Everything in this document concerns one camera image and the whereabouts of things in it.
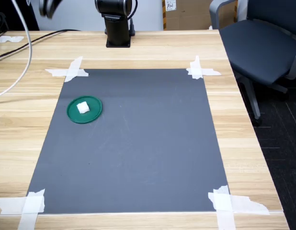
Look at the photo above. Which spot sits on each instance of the small white plastic terminal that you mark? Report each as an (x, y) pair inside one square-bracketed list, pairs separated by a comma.
[(83, 107)]

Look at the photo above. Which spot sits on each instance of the round green plastic lid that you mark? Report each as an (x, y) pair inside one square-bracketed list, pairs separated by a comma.
[(94, 112)]

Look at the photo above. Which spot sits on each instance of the black chair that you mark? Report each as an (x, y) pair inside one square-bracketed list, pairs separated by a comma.
[(16, 16)]

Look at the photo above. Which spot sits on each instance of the loose white tape scrap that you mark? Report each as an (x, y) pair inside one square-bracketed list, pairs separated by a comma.
[(9, 38)]

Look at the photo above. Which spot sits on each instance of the white masking tape patch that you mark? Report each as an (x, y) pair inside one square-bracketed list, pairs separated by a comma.
[(72, 72), (224, 206), (30, 203), (197, 70)]

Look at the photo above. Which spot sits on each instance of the brown cardboard box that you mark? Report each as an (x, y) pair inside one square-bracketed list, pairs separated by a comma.
[(191, 19)]

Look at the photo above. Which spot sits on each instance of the dark grey table mat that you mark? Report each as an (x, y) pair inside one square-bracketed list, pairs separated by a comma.
[(138, 143)]

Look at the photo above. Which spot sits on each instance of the dark grey office chair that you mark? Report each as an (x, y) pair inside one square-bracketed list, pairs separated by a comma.
[(258, 48)]

